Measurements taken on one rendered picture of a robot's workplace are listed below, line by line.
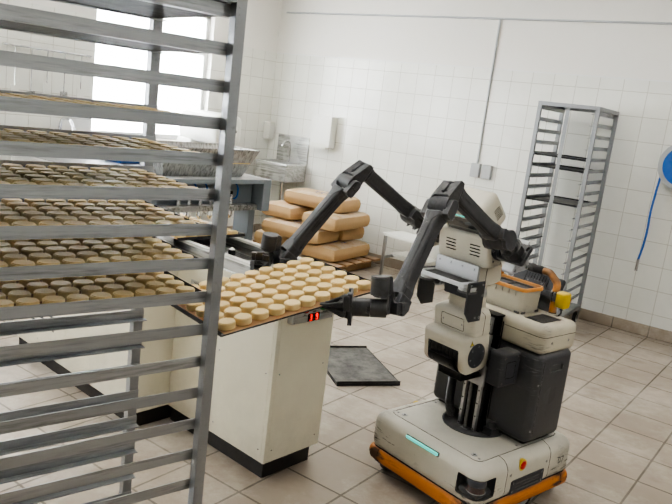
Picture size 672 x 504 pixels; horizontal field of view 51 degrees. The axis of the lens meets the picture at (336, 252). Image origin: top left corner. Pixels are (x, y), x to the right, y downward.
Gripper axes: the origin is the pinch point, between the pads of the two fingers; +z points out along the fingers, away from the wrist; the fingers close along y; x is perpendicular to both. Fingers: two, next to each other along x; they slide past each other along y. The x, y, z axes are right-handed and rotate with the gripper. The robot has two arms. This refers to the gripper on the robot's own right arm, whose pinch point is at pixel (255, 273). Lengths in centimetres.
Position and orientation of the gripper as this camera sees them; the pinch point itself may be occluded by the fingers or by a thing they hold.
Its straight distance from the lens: 243.8
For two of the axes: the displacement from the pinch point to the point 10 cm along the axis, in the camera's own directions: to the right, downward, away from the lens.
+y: 0.3, -9.6, -2.8
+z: -1.1, 2.8, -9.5
